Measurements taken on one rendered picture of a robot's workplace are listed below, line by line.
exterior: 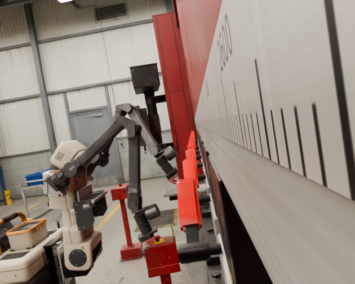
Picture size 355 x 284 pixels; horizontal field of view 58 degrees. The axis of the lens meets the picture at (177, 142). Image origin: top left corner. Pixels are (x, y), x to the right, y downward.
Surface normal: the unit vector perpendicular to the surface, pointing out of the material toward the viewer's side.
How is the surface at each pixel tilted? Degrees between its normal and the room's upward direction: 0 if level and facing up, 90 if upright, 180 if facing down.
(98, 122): 90
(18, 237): 92
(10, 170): 90
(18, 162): 90
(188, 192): 39
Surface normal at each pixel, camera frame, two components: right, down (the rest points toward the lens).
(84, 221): -0.07, 0.07
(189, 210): -0.16, -0.72
